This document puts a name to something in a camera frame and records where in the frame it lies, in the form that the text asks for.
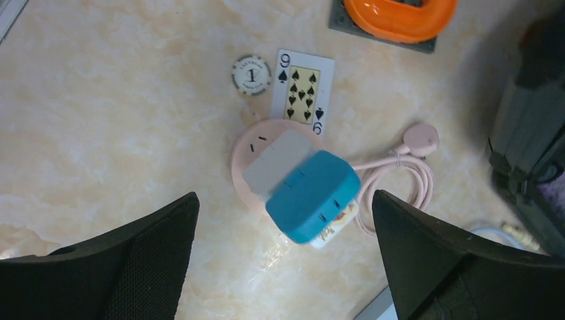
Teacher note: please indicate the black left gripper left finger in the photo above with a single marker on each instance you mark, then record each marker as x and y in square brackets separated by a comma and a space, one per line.
[135, 271]

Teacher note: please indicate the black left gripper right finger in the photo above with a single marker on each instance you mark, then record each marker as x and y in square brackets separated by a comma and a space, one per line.
[439, 271]

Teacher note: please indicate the small blue plug adapter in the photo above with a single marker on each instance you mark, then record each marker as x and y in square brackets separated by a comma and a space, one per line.
[313, 195]

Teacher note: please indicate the white cube socket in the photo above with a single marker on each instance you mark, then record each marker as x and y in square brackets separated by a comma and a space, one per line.
[309, 193]

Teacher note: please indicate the pink round plug base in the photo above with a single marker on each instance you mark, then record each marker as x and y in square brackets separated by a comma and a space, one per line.
[251, 154]

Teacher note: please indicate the black open carrying case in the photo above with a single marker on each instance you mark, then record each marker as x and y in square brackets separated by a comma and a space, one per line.
[526, 144]

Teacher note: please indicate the white poker chip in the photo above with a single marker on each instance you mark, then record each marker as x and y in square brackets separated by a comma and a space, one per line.
[251, 75]

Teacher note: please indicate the orange tape dispenser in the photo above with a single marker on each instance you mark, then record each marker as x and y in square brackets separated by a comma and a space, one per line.
[413, 25]

